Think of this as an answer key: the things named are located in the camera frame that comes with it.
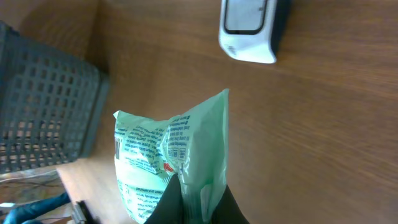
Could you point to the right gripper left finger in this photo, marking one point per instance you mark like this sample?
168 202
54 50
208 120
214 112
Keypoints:
169 209

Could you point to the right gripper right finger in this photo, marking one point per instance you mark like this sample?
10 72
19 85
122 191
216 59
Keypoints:
228 211

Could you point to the white barcode scanner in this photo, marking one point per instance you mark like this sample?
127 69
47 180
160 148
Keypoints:
250 30

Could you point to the pale green packet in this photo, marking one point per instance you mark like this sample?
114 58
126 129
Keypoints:
193 146

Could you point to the grey plastic mesh basket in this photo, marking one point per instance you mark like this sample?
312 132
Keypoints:
51 104

